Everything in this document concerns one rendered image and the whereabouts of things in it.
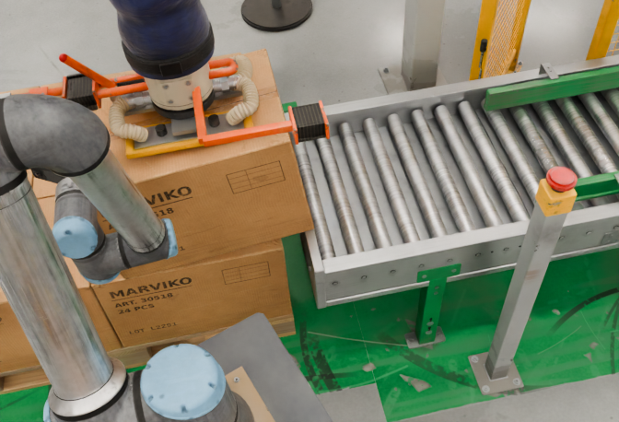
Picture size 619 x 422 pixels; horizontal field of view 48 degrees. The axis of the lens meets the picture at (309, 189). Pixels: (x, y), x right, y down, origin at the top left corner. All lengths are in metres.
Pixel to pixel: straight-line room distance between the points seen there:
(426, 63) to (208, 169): 1.71
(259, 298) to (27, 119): 1.42
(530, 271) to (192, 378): 1.02
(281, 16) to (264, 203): 2.07
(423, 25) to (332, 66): 0.63
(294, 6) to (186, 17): 2.34
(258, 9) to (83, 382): 2.92
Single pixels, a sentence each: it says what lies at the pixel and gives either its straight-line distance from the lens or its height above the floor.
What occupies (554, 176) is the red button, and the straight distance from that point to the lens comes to 1.75.
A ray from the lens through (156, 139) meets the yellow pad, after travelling 1.87.
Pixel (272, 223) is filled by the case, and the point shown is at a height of 0.68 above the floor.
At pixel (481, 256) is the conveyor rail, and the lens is 2.22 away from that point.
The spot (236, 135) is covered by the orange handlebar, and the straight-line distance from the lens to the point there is 1.67.
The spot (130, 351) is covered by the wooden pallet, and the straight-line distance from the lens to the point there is 2.57.
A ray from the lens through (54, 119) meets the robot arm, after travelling 1.13.
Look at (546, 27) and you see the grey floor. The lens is 3.97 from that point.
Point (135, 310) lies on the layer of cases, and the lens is 2.36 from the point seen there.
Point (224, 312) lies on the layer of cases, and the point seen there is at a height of 0.24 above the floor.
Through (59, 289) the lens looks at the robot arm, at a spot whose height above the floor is 1.32.
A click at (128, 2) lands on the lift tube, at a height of 1.42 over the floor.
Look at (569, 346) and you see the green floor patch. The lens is 2.71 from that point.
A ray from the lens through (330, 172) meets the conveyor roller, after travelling 2.35.
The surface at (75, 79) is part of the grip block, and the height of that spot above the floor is 1.14.
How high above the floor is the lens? 2.30
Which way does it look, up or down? 50 degrees down
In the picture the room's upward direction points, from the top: 4 degrees counter-clockwise
